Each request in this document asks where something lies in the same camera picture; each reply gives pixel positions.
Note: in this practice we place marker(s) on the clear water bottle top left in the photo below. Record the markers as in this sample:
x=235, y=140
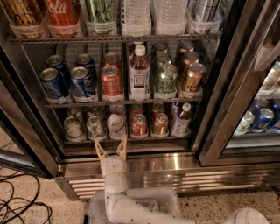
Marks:
x=136, y=18

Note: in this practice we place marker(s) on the orange can front middle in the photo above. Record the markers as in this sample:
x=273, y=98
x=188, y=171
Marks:
x=112, y=84

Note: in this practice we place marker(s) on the clear plastic storage bin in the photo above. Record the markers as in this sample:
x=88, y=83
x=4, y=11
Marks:
x=160, y=199

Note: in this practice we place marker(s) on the wire shelf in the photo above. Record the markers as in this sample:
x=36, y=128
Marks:
x=115, y=39
x=122, y=102

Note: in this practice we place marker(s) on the middle wire shelf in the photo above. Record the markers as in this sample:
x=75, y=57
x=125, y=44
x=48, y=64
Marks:
x=122, y=102

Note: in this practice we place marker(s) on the silver green can rear left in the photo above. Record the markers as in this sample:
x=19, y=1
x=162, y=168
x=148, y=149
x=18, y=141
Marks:
x=76, y=112

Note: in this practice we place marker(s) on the steel fridge base grille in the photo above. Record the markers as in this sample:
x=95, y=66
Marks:
x=81, y=178

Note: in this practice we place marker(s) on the gold can rear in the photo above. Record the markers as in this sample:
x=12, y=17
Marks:
x=183, y=46

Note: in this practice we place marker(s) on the tea bottle rear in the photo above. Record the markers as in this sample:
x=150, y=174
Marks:
x=132, y=48

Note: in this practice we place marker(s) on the copper can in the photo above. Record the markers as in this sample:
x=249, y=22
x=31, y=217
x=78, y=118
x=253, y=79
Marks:
x=160, y=125
x=157, y=108

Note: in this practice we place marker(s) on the blue pepsi can front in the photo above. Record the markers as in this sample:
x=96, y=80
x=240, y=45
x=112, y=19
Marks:
x=83, y=85

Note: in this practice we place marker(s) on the copper can bottom rear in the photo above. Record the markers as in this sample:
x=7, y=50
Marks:
x=157, y=108

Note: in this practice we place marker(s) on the gold can front middle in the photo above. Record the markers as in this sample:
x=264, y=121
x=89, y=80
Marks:
x=191, y=85

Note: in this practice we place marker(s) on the orange can bottom rear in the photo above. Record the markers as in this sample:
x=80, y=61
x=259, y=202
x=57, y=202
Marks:
x=136, y=109

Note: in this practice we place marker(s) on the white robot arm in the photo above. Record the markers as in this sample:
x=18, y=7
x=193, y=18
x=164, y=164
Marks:
x=120, y=206

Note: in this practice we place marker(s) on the clear water bottle top right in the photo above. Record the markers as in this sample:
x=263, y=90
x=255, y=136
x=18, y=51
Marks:
x=170, y=16

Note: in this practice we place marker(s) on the copper can bottom front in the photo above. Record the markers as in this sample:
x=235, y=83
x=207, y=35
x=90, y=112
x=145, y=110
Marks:
x=160, y=125

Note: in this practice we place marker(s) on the red cola can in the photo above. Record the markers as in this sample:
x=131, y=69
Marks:
x=64, y=15

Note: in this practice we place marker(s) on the green can top shelf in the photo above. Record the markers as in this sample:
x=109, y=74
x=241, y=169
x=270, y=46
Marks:
x=101, y=17

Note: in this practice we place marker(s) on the green can front middle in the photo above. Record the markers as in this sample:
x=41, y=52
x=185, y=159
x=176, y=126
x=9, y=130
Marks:
x=165, y=87

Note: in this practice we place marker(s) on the orange can bottom front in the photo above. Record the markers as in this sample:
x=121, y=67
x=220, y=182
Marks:
x=138, y=126

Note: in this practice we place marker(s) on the blue can front left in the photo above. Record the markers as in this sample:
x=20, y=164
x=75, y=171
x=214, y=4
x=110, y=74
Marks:
x=56, y=91

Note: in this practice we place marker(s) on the orange can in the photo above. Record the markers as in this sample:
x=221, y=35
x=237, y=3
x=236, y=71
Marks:
x=138, y=126
x=111, y=59
x=112, y=84
x=136, y=109

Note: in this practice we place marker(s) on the silver green can bottom left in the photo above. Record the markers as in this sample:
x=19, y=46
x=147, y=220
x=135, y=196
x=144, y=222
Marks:
x=74, y=130

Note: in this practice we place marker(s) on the blue can rear left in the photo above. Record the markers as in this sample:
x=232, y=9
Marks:
x=59, y=63

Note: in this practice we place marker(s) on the orange can rear middle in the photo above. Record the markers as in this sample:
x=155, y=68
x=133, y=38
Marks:
x=111, y=59

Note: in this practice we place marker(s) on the clear water bottle front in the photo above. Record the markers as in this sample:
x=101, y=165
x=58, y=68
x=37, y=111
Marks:
x=116, y=127

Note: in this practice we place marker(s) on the white can right fridge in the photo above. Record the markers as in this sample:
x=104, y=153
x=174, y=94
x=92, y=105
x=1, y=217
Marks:
x=243, y=125

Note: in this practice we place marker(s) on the silver green can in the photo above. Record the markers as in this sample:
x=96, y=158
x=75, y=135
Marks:
x=96, y=111
x=95, y=130
x=74, y=130
x=76, y=112

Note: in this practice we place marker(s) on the brown tea bottle front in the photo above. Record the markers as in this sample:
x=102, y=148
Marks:
x=139, y=75

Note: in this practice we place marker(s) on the top wire shelf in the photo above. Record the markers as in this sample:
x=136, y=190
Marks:
x=115, y=39

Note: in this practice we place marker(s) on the left open fridge door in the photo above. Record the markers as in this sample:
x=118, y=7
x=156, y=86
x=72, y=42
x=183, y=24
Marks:
x=33, y=156

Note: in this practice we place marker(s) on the tea bottle bottom shelf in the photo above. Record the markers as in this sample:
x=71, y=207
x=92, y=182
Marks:
x=181, y=116

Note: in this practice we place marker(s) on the right glass fridge door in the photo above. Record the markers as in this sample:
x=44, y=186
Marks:
x=248, y=48

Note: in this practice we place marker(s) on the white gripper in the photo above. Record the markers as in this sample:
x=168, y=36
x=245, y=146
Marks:
x=114, y=165

